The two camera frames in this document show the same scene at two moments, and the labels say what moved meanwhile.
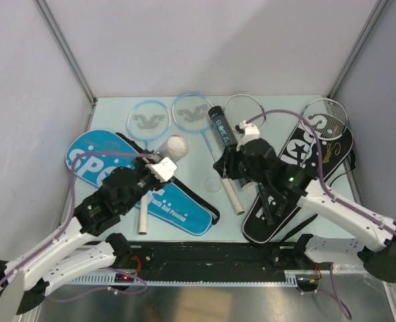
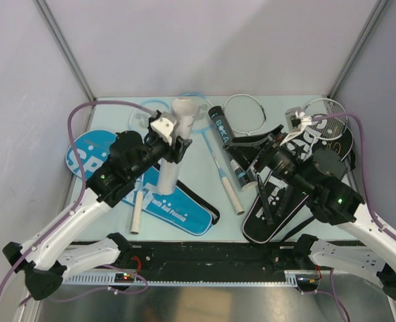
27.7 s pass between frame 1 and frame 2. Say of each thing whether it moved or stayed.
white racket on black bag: stayed
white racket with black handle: stayed
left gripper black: moved
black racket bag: stayed
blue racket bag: stayed
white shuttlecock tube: moved
